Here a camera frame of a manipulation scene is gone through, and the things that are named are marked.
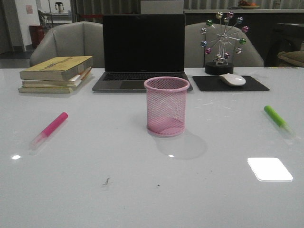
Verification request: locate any grey open laptop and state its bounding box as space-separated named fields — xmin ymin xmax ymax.
xmin=92 ymin=14 xmax=187 ymax=92

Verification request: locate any middle cream book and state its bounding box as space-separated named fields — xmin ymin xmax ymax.
xmin=22 ymin=67 xmax=92 ymax=87

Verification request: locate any green highlighter pen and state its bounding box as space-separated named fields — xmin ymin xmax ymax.
xmin=264 ymin=105 xmax=295 ymax=136

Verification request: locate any yellow book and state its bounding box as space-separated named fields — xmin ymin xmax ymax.
xmin=18 ymin=74 xmax=90 ymax=94
xmin=19 ymin=56 xmax=93 ymax=81

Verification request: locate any white computer mouse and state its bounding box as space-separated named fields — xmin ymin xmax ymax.
xmin=219 ymin=73 xmax=246 ymax=86

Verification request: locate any ferris wheel desk ornament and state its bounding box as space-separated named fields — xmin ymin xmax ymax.
xmin=200 ymin=11 xmax=249 ymax=75

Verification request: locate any grey armchair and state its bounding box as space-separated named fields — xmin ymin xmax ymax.
xmin=29 ymin=21 xmax=105 ymax=68
xmin=184 ymin=22 xmax=264 ymax=68

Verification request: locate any pink mesh pen holder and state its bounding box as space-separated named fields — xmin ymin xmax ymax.
xmin=144 ymin=76 xmax=190 ymax=137

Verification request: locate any pink highlighter pen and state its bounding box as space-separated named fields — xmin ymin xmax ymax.
xmin=29 ymin=112 xmax=68 ymax=150

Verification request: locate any fruit bowl on counter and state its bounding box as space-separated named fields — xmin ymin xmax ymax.
xmin=238 ymin=0 xmax=260 ymax=10

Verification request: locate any black mouse pad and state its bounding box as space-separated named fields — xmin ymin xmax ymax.
xmin=192 ymin=76 xmax=269 ymax=92

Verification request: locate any top yellow book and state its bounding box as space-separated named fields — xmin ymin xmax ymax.
xmin=19 ymin=56 xmax=93 ymax=81

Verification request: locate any beige cushion at right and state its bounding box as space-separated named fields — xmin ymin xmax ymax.
xmin=277 ymin=51 xmax=304 ymax=67

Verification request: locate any right grey armchair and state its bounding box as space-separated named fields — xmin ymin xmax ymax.
xmin=184 ymin=22 xmax=264 ymax=68

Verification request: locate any left grey armchair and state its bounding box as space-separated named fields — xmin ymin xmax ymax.
xmin=29 ymin=21 xmax=105 ymax=68

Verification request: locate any red bin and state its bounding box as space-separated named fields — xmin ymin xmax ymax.
xmin=29 ymin=25 xmax=44 ymax=48

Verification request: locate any bottom yellow book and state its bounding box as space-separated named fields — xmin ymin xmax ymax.
xmin=18 ymin=74 xmax=90 ymax=94

